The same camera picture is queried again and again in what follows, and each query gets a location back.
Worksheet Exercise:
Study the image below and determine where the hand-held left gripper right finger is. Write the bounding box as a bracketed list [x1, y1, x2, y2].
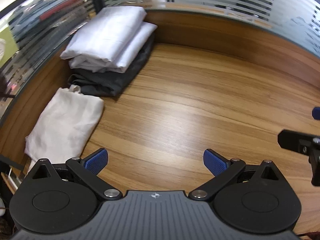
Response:
[189, 149, 288, 202]

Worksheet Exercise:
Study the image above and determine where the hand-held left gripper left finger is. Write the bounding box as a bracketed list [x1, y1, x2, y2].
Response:
[24, 148, 123, 201]

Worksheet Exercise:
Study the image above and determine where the cream short-sleeved shirt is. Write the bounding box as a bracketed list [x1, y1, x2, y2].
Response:
[24, 84, 105, 174]

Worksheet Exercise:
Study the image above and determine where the dark grey folded garment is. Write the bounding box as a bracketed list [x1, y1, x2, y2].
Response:
[67, 34, 155, 98]

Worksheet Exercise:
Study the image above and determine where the dark red knitted garment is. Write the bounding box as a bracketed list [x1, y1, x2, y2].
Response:
[297, 231, 320, 240]

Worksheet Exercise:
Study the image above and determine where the small white folded cloth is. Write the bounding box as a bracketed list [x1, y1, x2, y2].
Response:
[69, 22, 158, 74]

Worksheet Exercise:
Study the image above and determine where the large white folded cloth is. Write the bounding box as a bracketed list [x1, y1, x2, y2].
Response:
[61, 6, 147, 63]

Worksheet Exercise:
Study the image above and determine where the green sticky note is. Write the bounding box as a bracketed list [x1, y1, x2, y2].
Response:
[0, 27, 20, 68]

